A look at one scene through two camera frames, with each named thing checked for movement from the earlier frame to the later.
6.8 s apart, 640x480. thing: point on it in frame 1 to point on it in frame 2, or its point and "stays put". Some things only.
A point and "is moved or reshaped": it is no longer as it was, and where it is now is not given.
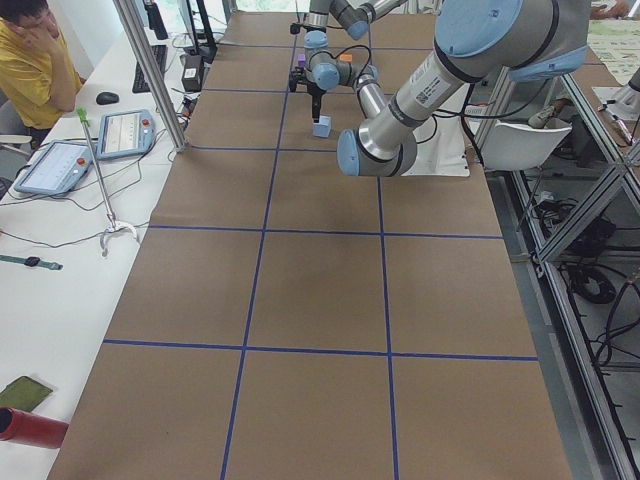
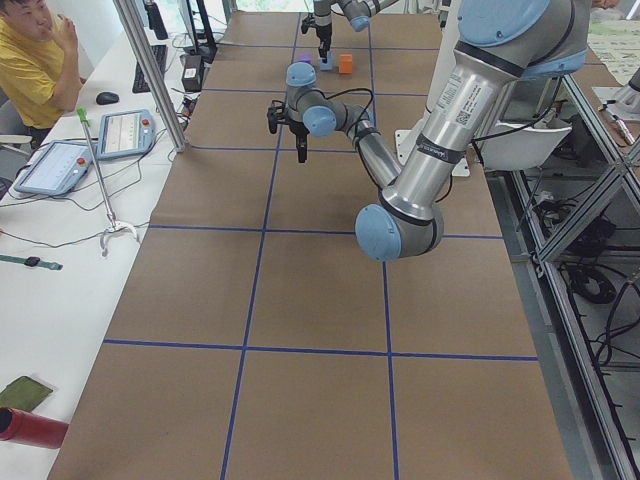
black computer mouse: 106,98 stays put
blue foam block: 323,128 is moved or reshaped
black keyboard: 160,54 stays put
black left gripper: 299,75 to 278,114
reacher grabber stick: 113,226 stays put
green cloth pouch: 23,393 stays put
